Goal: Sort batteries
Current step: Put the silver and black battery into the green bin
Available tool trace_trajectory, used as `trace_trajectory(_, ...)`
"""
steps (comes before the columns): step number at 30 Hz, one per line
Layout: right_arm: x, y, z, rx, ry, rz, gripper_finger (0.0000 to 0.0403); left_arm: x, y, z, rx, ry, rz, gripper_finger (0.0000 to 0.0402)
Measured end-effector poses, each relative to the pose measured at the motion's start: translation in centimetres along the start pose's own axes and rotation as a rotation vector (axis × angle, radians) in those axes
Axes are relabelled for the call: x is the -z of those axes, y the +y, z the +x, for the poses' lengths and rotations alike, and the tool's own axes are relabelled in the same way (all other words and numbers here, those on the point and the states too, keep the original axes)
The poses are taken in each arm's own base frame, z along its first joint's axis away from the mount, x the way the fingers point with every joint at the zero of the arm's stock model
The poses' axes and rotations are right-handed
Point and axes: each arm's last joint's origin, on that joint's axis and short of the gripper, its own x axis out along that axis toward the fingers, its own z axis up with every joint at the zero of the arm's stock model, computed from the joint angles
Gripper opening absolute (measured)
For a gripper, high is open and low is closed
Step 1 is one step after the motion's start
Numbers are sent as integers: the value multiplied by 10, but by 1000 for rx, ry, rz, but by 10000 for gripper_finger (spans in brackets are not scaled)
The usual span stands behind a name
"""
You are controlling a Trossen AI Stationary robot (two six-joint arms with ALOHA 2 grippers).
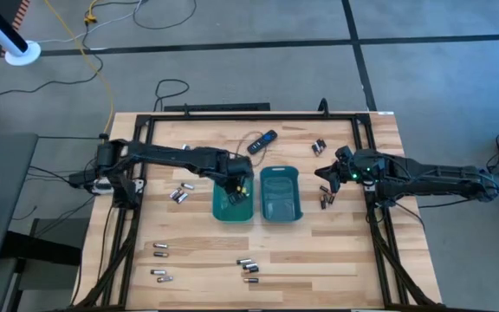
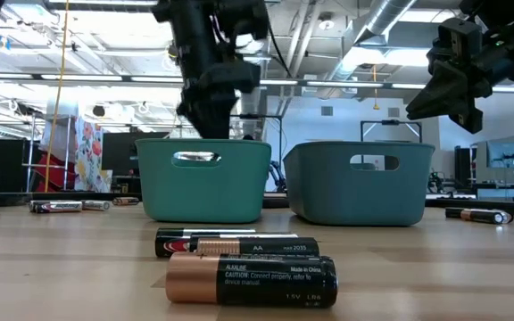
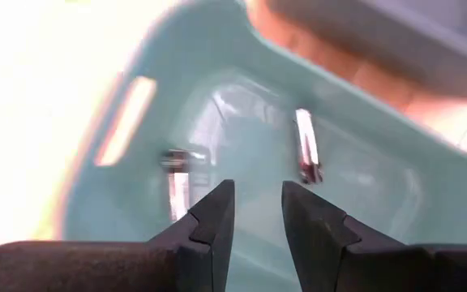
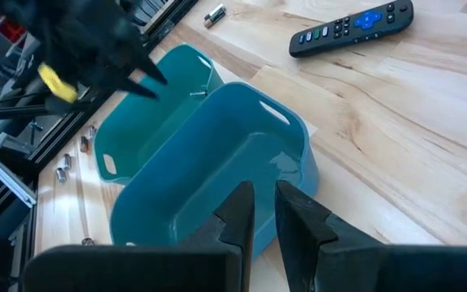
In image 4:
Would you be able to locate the teal green plastic bin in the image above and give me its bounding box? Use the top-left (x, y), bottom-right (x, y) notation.
top-left (93, 43), bottom-right (225, 186)

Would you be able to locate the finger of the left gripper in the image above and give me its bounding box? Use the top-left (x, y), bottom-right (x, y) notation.
top-left (37, 62), bottom-right (161, 114)
top-left (134, 55), bottom-right (169, 86)

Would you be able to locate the silver aluminium rail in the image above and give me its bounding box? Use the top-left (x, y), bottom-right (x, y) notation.
top-left (0, 156), bottom-right (38, 208)

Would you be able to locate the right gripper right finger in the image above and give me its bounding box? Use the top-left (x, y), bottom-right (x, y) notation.
top-left (275, 180), bottom-right (467, 292)

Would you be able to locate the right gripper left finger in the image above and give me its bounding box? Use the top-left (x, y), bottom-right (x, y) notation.
top-left (21, 180), bottom-right (256, 292)

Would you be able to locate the black remote control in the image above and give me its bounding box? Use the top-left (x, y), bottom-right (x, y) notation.
top-left (289, 0), bottom-right (415, 58)

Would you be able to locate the blue-grey plastic bin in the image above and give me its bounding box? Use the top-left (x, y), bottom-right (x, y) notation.
top-left (109, 81), bottom-right (320, 260)

